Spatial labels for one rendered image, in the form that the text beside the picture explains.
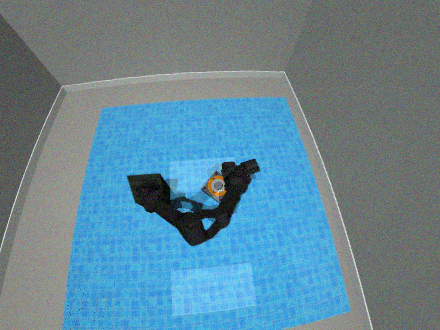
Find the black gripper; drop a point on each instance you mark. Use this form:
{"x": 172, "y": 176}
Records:
{"x": 225, "y": 165}

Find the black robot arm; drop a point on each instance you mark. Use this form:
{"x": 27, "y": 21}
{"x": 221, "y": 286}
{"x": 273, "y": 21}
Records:
{"x": 189, "y": 224}

